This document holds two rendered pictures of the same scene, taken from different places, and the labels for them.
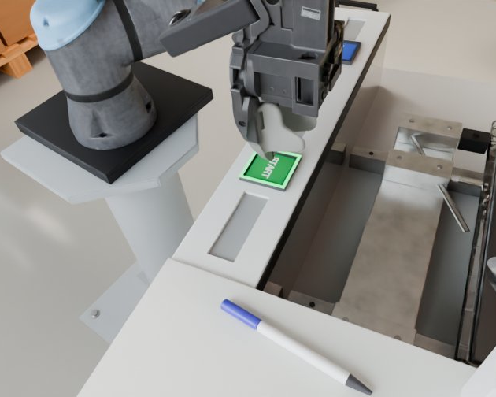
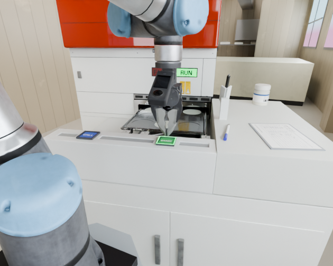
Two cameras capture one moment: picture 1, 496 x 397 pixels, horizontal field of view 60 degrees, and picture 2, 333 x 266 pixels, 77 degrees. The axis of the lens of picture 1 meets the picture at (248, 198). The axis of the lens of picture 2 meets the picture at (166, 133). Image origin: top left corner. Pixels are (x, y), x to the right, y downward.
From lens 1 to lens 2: 77 cm
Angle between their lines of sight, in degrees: 86
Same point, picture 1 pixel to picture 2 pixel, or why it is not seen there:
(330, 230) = not seen: hidden behind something
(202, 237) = (203, 149)
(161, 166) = (118, 236)
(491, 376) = (226, 100)
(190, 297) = (227, 145)
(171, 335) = (240, 146)
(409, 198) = not seen: hidden behind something
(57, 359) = not seen: outside the picture
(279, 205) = (182, 139)
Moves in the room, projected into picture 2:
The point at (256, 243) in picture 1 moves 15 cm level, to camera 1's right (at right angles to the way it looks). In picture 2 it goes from (200, 140) to (179, 124)
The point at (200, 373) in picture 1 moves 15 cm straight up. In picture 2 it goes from (244, 141) to (252, 92)
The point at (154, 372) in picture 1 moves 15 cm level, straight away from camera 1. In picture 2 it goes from (252, 146) to (237, 170)
